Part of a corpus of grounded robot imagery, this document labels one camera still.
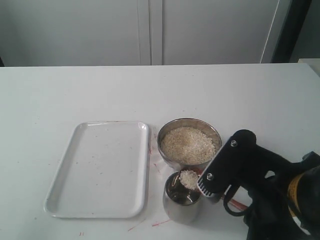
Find white rectangular plastic tray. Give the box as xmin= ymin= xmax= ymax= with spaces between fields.
xmin=44 ymin=121 xmax=150 ymax=219

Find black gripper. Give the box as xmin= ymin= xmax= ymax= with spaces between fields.
xmin=243 ymin=176 xmax=310 ymax=240

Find grey cabinet doors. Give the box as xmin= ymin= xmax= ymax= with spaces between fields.
xmin=0 ymin=0 xmax=291 ymax=67

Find black cable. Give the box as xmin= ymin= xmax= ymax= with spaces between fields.
xmin=223 ymin=184 xmax=251 ymax=217

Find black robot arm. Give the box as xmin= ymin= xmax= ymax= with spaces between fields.
xmin=243 ymin=151 xmax=320 ymax=240

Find dark vertical post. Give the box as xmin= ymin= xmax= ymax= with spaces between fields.
xmin=271 ymin=0 xmax=312 ymax=64

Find small steel cup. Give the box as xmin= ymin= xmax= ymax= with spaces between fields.
xmin=162 ymin=171 xmax=202 ymax=224

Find steel bowl of rice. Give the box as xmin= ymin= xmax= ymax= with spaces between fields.
xmin=157 ymin=118 xmax=223 ymax=170

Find brown wooden spoon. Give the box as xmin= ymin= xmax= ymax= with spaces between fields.
xmin=179 ymin=168 xmax=248 ymax=212

